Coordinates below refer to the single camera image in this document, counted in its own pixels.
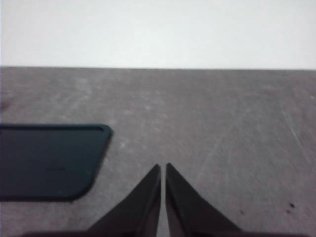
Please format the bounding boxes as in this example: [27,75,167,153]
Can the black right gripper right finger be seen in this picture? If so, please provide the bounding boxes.
[165,162,242,234]

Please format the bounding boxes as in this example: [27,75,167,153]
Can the dark rectangular tray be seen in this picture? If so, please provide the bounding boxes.
[0,123,114,202]

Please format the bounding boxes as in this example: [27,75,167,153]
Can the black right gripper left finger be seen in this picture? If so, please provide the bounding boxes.
[86,164,161,234]

